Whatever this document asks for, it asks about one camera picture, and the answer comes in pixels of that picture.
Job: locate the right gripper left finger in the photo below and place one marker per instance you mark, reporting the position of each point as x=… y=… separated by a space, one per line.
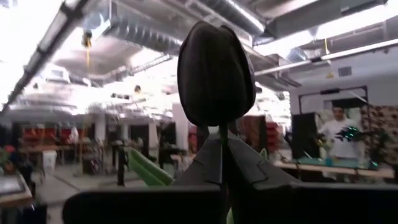
x=155 y=205

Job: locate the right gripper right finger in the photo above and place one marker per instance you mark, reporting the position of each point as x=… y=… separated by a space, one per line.
x=295 y=205

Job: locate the black artificial tulip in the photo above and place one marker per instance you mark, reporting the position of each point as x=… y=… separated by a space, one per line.
x=214 y=77

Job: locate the black floor stand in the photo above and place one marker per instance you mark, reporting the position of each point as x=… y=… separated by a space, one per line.
x=121 y=168

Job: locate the background wooden table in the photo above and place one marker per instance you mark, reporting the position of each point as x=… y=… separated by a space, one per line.
x=335 y=170

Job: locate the black panel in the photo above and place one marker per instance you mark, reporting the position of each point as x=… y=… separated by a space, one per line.
x=304 y=137

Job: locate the person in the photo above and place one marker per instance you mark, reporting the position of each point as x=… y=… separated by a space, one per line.
x=340 y=130

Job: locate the floral patterned cloth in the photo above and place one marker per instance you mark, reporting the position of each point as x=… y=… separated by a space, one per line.
x=381 y=130

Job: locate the white bin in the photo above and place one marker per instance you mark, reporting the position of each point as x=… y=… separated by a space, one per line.
x=49 y=161

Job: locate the red storage rack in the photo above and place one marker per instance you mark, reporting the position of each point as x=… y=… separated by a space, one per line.
x=46 y=135

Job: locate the neighbouring wooden table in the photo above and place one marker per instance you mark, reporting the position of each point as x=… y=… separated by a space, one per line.
x=14 y=189

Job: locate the white ceiling tube lamp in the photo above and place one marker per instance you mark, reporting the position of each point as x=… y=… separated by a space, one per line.
x=357 y=49

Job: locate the black station frame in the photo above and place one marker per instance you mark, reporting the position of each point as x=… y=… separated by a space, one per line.
x=329 y=91

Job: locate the silver ventilation duct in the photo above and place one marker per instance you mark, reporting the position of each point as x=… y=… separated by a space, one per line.
x=236 y=15

